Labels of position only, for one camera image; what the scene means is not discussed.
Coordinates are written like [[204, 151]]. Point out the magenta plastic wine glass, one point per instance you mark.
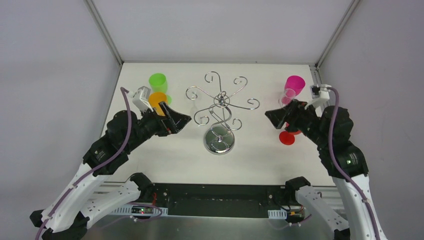
[[295, 83]]

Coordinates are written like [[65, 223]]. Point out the red plastic wine glass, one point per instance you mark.
[[288, 136]]

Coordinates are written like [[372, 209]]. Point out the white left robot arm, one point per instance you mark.
[[73, 213]]

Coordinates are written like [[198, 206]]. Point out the green plastic wine glass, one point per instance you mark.
[[158, 83]]

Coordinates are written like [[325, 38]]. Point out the clear wine glass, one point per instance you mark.
[[286, 97]]

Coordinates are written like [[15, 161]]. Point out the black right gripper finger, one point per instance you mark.
[[290, 129], [286, 114]]

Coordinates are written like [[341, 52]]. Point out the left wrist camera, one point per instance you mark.
[[140, 98]]

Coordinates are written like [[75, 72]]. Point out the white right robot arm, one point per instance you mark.
[[345, 164]]

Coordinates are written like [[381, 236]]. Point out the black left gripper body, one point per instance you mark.
[[164, 119]]

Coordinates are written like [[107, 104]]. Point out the orange plastic wine glass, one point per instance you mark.
[[154, 100]]

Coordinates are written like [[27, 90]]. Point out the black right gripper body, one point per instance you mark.
[[291, 114]]

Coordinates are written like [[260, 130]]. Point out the chrome wine glass rack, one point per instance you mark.
[[220, 139]]

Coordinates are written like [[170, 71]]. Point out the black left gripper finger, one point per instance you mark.
[[175, 124], [166, 111]]

